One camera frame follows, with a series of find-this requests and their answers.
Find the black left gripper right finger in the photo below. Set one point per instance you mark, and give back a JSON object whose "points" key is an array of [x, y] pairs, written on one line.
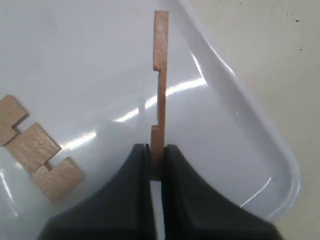
{"points": [[193, 210]]}

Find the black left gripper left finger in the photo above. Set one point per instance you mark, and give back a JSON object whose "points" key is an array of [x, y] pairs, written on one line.
{"points": [[121, 210]]}

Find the wooden notched bar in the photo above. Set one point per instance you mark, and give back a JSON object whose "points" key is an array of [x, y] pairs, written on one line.
{"points": [[33, 148], [160, 60]]}

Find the white plastic tray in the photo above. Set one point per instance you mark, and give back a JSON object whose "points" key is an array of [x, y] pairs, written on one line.
{"points": [[83, 69]]}

